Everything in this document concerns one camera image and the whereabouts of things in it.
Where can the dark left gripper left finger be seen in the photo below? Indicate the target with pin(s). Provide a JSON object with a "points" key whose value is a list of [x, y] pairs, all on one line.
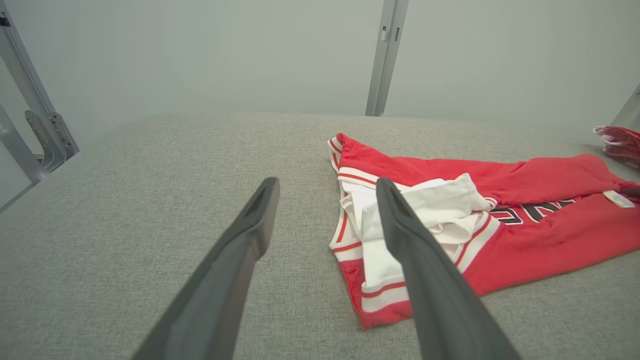
{"points": [[225, 270]]}

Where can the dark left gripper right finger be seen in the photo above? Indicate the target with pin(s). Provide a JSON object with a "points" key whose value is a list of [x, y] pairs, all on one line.
{"points": [[430, 285]]}

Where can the red shorts with striped trim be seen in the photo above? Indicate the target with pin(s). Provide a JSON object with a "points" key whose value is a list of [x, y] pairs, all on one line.
{"points": [[540, 235]]}

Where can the red shorts with black lettering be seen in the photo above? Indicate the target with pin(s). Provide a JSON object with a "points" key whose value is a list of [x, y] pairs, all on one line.
{"points": [[622, 142]]}

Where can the grey metal upright post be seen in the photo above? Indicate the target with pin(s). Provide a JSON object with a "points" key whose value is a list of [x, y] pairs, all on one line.
{"points": [[385, 60]]}

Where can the grey metal frame with brackets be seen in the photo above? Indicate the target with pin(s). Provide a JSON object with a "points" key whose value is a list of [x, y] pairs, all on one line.
{"points": [[30, 95]]}

